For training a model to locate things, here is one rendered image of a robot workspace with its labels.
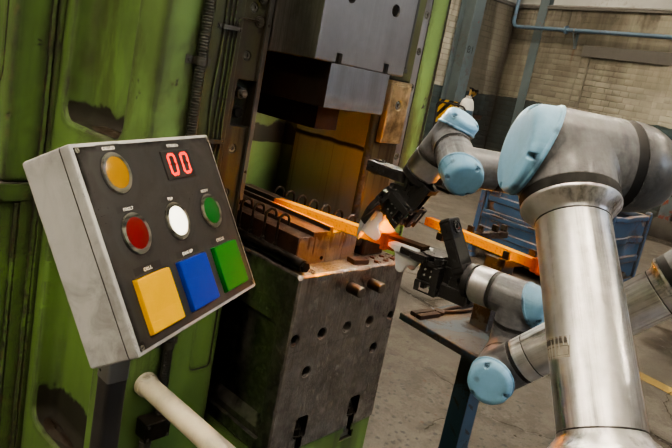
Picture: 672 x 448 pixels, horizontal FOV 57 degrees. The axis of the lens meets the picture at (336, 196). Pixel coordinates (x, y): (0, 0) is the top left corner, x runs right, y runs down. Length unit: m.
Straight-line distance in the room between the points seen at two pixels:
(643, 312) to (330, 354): 0.75
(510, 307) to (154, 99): 0.77
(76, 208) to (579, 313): 0.60
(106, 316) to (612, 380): 0.58
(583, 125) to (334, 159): 1.08
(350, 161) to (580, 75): 8.59
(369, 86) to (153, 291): 0.76
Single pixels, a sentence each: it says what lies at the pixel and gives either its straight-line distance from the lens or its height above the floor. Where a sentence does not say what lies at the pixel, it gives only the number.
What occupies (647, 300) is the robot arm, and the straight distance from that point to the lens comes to 1.02.
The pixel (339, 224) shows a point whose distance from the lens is 1.43.
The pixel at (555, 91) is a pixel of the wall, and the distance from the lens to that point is 10.35.
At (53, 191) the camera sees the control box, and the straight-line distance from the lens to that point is 0.85.
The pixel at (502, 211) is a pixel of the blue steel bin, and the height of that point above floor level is 0.47.
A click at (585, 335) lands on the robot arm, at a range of 0.68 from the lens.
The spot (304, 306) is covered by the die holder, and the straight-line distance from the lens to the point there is 1.37.
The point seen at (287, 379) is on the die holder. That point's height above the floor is 0.67.
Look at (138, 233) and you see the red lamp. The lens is 0.87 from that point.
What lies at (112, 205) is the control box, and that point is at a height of 1.13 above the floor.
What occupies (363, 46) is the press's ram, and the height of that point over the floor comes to 1.41.
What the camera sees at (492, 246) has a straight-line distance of 1.66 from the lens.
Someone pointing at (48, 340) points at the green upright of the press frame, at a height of 0.56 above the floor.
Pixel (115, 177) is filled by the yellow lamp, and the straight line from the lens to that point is 0.87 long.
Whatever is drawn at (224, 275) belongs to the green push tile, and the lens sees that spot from 1.01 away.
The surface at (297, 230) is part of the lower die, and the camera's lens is 1.42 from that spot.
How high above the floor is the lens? 1.35
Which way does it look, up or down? 11 degrees down
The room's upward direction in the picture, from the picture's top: 11 degrees clockwise
